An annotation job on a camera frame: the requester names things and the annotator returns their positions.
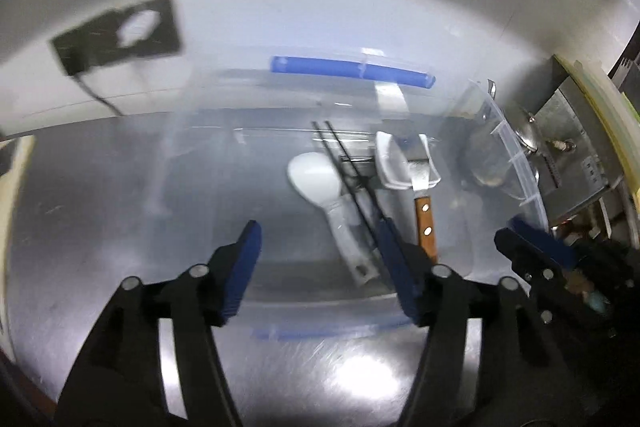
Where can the clear plastic box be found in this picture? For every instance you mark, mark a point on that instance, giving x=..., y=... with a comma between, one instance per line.
x=325, y=66

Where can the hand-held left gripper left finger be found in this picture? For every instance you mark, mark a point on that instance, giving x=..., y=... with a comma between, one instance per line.
x=242, y=267

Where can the metal peeler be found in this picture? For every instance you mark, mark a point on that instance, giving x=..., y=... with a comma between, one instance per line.
x=364, y=167

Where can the pale cutting board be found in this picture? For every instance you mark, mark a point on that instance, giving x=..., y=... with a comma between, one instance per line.
x=15, y=207

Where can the white rice paddle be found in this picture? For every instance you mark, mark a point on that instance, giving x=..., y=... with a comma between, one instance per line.
x=312, y=177

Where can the stainless steel kettle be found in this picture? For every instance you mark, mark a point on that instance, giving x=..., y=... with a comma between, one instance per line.
x=527, y=132

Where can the white square dish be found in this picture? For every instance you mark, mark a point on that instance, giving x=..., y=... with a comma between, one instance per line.
x=390, y=162

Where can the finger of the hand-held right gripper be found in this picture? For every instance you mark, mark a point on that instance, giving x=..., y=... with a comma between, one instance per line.
x=525, y=257
x=550, y=242

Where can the dark wall socket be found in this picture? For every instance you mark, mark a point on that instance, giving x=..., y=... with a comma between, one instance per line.
x=170, y=29
x=80, y=49

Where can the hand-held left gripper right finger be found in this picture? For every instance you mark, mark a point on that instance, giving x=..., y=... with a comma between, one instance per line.
x=395, y=257

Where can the stainless steel appliance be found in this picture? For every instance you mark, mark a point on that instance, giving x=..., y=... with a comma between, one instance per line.
x=570, y=117

